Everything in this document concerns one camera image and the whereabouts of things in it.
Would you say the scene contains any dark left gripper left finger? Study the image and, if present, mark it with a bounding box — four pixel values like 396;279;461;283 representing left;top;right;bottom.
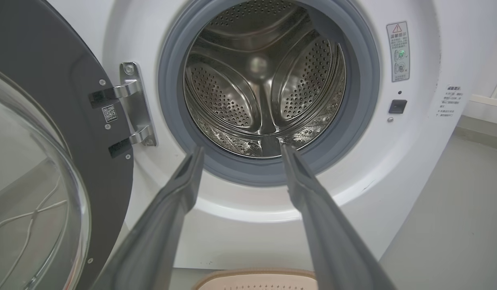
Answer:
91;146;205;290

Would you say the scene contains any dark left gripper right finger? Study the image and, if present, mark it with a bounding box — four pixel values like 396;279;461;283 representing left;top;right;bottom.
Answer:
282;145;396;290

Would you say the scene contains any cream plastic laundry basket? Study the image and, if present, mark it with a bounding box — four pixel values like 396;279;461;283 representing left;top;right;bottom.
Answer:
192;269;318;290

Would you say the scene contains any stainless steel washing machine drum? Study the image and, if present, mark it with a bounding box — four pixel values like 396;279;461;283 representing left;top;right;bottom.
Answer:
183;0;347;158

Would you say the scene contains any black round washer door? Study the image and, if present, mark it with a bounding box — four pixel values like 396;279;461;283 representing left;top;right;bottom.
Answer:
0;0;135;290

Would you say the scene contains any white front-load washing machine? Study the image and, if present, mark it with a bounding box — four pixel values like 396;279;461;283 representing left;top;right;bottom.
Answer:
47;0;497;271

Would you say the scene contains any grey rubber door gasket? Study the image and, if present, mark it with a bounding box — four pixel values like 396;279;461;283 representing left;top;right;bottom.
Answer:
158;0;381;187

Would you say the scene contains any silver metal door hinge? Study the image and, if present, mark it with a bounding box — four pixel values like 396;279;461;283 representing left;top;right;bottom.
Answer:
113;62;157;147

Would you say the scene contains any QR code sticker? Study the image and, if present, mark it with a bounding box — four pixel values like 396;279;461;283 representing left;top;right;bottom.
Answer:
101;104;118;123

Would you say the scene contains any clear glass door bowl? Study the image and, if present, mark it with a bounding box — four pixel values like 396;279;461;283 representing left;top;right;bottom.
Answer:
0;66;92;290

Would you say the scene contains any small printed text label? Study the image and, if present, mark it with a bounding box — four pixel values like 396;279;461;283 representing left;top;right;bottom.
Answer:
436;85;462;118

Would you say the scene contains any grey warning sticker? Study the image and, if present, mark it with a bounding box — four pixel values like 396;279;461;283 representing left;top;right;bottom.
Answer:
386;21;410;83

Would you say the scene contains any white and black baseboard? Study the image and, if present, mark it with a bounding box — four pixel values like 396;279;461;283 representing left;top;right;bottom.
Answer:
454;94;497;151

